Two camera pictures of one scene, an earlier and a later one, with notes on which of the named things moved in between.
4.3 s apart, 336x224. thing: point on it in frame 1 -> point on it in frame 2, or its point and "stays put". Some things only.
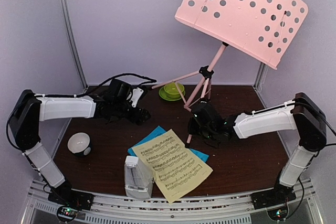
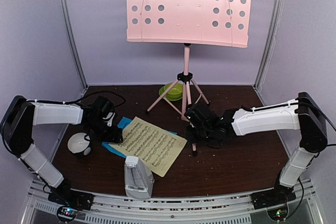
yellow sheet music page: x=177 y=169 -> x=157 y=147
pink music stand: x=256 y=14 -> x=188 y=8
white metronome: x=138 y=181 stays put
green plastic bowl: x=172 y=91 stays put
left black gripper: x=140 y=119 -> x=114 y=136
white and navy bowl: x=79 y=144 stays put
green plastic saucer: x=164 y=95 stays put
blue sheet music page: x=158 y=130 -> x=122 y=124
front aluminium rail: x=108 y=210 stays put
